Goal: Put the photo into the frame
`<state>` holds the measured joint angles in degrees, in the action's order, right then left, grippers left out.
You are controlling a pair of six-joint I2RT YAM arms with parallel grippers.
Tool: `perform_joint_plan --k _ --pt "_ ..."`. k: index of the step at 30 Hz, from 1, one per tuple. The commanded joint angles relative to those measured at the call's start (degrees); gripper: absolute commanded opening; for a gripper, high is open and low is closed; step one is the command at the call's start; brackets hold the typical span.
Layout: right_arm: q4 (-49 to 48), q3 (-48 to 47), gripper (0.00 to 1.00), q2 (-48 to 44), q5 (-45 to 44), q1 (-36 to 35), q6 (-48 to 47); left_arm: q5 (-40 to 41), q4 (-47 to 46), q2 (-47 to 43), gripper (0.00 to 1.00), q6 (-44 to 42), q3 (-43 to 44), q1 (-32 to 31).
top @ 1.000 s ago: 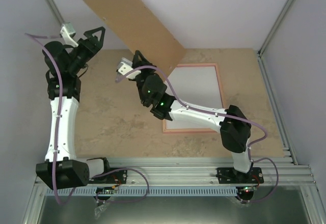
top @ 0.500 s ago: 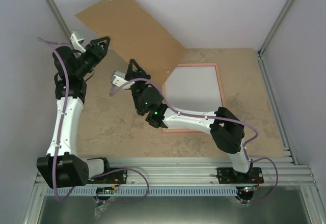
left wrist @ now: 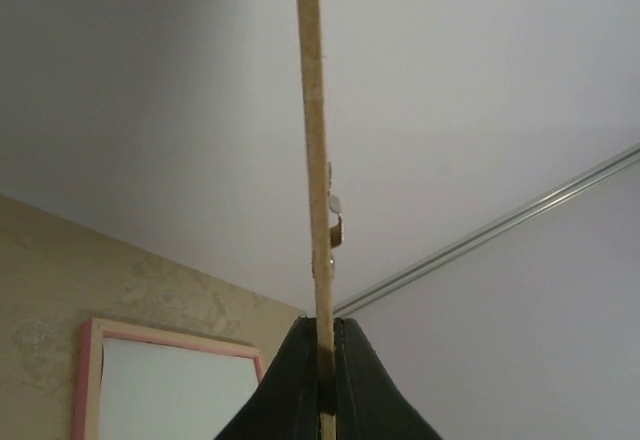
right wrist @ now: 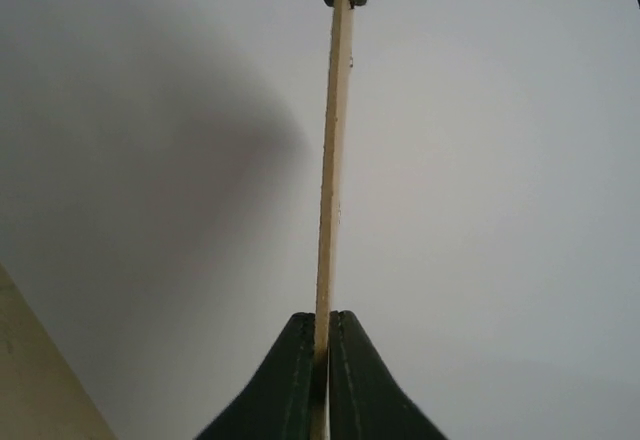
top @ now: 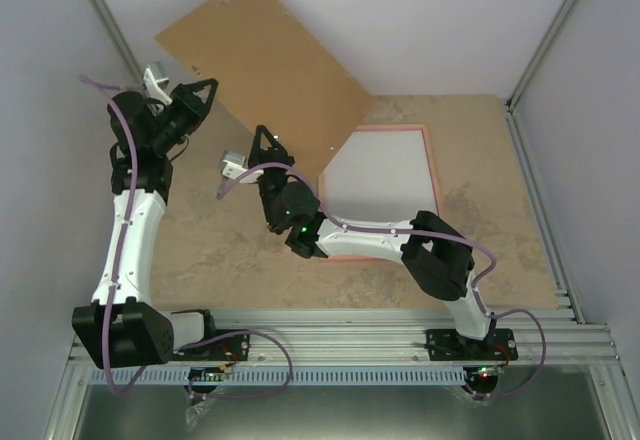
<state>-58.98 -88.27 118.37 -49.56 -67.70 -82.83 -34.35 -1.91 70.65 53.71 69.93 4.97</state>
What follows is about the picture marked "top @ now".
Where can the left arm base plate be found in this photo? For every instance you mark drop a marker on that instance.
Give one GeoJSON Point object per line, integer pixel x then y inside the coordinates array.
{"type": "Point", "coordinates": [229, 350]}

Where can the photo print red black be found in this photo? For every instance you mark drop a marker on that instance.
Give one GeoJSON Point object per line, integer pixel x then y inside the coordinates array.
{"type": "Point", "coordinates": [381, 178]}

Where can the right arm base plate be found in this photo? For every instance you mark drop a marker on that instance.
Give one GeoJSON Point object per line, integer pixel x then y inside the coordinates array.
{"type": "Point", "coordinates": [448, 345]}

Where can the brown backing board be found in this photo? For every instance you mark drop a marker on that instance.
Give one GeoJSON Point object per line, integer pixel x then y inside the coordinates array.
{"type": "Point", "coordinates": [272, 71]}

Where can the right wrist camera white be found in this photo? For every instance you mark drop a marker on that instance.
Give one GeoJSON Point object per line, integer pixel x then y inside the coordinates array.
{"type": "Point", "coordinates": [234, 167]}

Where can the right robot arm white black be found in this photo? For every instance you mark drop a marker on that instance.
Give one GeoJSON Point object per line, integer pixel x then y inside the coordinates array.
{"type": "Point", "coordinates": [436, 256]}

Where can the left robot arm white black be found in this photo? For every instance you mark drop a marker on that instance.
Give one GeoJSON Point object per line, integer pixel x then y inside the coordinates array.
{"type": "Point", "coordinates": [120, 327]}

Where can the pink picture frame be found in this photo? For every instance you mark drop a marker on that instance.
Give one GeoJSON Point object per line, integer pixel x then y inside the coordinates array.
{"type": "Point", "coordinates": [346, 242]}

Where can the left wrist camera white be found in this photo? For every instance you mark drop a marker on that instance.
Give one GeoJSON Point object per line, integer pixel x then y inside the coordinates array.
{"type": "Point", "coordinates": [155, 80]}

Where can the aluminium rail base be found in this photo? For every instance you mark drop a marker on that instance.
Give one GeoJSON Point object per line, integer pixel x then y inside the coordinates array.
{"type": "Point", "coordinates": [396, 336]}

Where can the left aluminium corner post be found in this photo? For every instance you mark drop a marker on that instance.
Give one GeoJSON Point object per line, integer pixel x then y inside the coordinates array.
{"type": "Point", "coordinates": [118, 41]}

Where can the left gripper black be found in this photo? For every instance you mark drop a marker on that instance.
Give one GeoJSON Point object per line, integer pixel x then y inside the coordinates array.
{"type": "Point", "coordinates": [184, 95]}

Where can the right aluminium corner post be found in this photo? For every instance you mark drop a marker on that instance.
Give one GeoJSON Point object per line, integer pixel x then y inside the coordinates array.
{"type": "Point", "coordinates": [552, 34]}

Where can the blue slotted cable duct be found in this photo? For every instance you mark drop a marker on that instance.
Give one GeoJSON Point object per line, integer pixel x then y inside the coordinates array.
{"type": "Point", "coordinates": [273, 376]}

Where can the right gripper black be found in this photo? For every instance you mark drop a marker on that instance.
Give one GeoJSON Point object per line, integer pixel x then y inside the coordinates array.
{"type": "Point", "coordinates": [276, 152]}

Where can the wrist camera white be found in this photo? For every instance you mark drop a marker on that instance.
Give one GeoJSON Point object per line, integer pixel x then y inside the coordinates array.
{"type": "Point", "coordinates": [234, 167]}
{"type": "Point", "coordinates": [155, 80]}

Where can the aluminium corner post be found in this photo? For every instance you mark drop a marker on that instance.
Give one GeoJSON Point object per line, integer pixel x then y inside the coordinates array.
{"type": "Point", "coordinates": [118, 41]}
{"type": "Point", "coordinates": [552, 34]}

